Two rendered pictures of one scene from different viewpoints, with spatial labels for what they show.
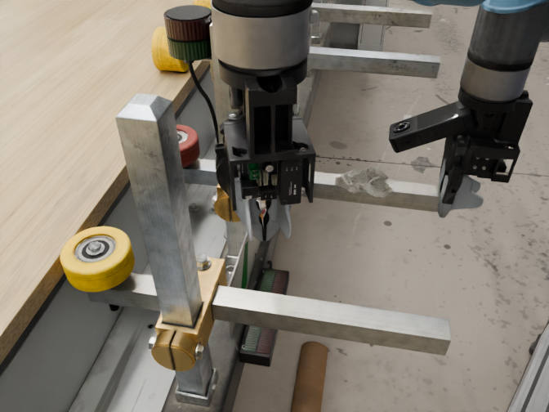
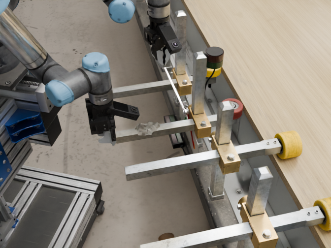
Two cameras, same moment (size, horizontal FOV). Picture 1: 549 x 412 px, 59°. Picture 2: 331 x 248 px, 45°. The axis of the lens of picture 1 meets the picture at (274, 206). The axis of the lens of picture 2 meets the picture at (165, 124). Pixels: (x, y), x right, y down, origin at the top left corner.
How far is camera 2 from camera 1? 1.67 m
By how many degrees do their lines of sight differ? 94
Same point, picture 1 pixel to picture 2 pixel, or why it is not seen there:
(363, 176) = (148, 125)
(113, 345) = not seen: hidden behind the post
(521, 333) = not seen: outside the picture
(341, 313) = (138, 86)
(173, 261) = not seen: hidden behind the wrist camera
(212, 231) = (230, 178)
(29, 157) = (273, 83)
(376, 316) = (129, 88)
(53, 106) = (303, 107)
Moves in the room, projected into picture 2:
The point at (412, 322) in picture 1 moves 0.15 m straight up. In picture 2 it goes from (118, 89) to (114, 57)
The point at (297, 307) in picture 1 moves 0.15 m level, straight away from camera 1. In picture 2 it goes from (151, 84) to (164, 108)
